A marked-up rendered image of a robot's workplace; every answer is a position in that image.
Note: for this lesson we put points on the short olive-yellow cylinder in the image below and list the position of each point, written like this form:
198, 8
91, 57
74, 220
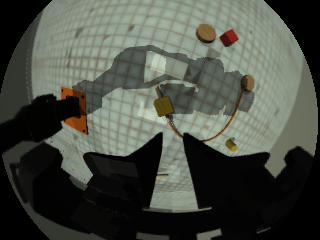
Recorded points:
231, 145

